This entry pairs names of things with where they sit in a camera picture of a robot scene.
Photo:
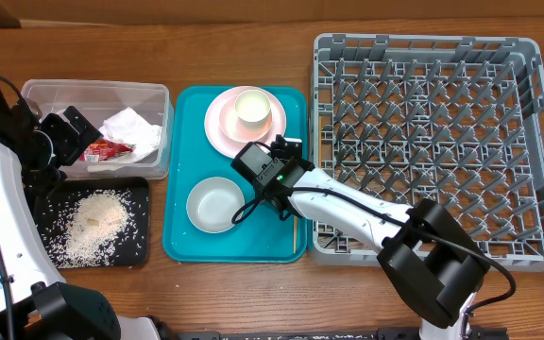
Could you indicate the white paper cup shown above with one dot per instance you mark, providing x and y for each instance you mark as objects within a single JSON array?
[{"x": 253, "y": 108}]

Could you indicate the black tray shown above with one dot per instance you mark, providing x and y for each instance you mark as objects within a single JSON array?
[{"x": 97, "y": 222}]

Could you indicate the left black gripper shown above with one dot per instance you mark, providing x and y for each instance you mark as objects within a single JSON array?
[{"x": 73, "y": 143}]

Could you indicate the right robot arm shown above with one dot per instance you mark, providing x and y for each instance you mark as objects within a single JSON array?
[{"x": 434, "y": 266}]

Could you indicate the grey dishwasher rack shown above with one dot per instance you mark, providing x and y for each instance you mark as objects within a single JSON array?
[{"x": 458, "y": 120}]

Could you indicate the teal serving tray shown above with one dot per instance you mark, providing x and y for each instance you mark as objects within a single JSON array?
[{"x": 262, "y": 238}]

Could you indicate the white napkin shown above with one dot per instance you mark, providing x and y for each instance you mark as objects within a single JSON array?
[{"x": 128, "y": 127}]

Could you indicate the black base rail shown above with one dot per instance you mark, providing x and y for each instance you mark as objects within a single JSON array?
[{"x": 404, "y": 333}]

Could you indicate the pink bowl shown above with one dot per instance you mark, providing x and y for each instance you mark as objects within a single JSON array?
[{"x": 233, "y": 128}]

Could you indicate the red snack wrapper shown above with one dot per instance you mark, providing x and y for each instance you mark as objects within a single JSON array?
[{"x": 103, "y": 150}]

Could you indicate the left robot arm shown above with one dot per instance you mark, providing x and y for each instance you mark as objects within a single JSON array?
[{"x": 35, "y": 300}]

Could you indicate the grey bowl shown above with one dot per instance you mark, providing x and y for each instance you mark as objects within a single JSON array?
[{"x": 212, "y": 203}]

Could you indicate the clear plastic bin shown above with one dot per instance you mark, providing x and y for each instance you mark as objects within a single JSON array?
[{"x": 100, "y": 100}]

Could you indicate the white rice pile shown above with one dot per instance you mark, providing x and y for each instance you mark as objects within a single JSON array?
[{"x": 95, "y": 226}]

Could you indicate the wooden chopstick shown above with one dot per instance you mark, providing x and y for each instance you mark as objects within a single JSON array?
[
  {"x": 295, "y": 235},
  {"x": 320, "y": 141}
]

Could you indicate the pink plate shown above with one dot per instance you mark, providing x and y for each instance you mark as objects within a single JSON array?
[{"x": 225, "y": 145}]

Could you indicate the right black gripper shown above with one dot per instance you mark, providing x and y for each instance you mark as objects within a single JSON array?
[{"x": 258, "y": 193}]

